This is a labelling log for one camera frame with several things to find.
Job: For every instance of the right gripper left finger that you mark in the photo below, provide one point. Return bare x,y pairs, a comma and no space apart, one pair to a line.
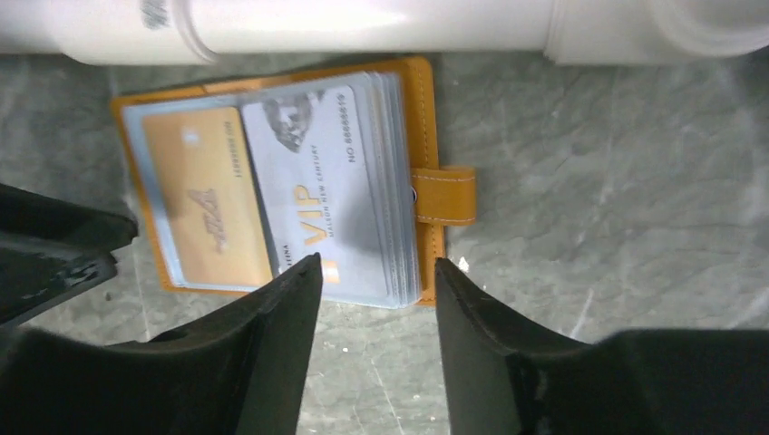
241,369

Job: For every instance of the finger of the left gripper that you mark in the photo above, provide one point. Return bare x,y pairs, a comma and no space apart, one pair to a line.
54,250

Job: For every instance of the gold VIP card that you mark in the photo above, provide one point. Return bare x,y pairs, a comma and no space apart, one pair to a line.
208,197

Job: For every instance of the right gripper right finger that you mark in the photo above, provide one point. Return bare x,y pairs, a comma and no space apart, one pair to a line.
505,374

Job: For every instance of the orange leather card holder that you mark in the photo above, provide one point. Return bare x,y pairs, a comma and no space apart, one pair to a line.
414,196

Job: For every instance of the silver VIP card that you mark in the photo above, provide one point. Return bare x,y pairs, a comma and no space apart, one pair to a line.
308,153

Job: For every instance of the white PVC pipe frame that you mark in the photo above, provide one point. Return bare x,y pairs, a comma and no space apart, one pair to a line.
567,32

